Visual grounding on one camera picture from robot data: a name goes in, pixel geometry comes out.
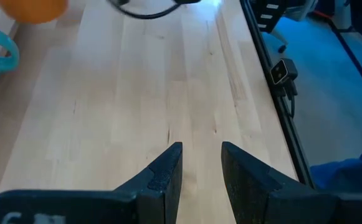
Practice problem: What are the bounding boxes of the orange mug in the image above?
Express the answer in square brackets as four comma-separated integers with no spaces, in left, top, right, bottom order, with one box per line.
[0,0,70,25]

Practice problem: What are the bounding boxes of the white chair leg caster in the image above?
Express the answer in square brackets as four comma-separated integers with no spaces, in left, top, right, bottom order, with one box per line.
[269,27,289,54]

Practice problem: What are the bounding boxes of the blue cloth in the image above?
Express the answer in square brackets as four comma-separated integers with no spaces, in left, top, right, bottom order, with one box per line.
[310,145,362,194]

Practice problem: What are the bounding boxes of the white post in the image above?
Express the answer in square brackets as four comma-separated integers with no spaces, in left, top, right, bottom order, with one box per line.
[335,0,355,30]

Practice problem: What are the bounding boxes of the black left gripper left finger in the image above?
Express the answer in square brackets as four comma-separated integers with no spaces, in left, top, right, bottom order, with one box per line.
[0,141,184,224]

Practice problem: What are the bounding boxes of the black metal rack frame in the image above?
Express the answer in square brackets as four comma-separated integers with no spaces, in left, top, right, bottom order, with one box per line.
[239,0,316,189]

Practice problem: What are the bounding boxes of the black box white labels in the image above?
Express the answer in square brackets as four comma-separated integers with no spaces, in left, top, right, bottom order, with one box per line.
[250,0,290,34]

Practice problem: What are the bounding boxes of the black looped camera cable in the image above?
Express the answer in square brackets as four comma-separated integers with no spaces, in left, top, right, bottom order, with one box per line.
[105,0,202,20]

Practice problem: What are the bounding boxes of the dark floor bar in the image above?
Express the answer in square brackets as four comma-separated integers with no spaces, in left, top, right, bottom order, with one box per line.
[325,17,362,111]

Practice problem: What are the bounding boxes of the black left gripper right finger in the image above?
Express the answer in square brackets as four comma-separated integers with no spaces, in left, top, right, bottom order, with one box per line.
[221,141,362,224]

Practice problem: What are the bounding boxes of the black table-level camera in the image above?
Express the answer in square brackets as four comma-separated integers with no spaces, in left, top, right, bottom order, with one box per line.
[269,57,299,86]

